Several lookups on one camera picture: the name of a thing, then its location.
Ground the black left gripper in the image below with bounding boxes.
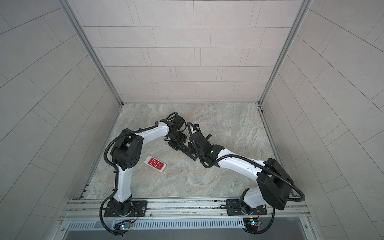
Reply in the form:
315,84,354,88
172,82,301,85
168,131,189,151

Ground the black remote control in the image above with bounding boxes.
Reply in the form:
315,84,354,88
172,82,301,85
168,141,198,161

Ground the red white remote control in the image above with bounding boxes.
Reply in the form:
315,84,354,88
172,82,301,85
145,156,167,172

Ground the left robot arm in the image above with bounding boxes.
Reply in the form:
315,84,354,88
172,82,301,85
105,112,186,205

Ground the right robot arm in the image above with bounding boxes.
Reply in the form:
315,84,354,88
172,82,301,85
187,122,305,215

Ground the right circuit board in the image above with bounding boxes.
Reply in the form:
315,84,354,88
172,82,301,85
243,218,263,233

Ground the circuit board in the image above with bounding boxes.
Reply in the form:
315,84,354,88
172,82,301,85
114,220,134,231
243,218,263,233

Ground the left circuit board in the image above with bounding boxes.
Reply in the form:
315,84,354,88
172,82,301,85
114,220,134,231

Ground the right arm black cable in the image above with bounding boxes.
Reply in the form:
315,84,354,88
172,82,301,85
187,122,306,202

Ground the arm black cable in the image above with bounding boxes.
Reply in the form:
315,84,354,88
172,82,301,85
187,122,306,202
103,121,160,181

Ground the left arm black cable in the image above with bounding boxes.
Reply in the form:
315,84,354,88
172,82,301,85
103,121,160,181

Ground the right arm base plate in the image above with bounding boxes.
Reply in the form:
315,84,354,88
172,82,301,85
224,199,268,217

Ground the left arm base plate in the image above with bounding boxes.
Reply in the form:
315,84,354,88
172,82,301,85
104,199,148,218

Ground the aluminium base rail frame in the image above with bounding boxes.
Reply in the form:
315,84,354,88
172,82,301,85
58,195,311,223

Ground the aluminium corner post left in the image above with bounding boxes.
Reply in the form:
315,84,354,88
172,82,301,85
58,0,124,107

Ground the aluminium corner post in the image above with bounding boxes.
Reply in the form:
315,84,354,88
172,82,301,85
58,0,124,107
259,0,312,107

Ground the aluminium corner post right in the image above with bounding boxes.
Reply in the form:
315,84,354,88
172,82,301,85
259,0,312,107

